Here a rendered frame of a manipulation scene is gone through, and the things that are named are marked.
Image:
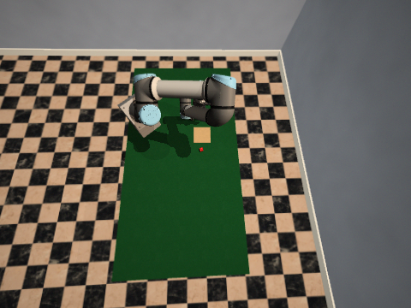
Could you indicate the tan flat mat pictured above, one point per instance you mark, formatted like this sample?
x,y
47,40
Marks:
x,y
202,135

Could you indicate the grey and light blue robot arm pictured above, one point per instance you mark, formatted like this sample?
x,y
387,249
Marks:
x,y
218,91

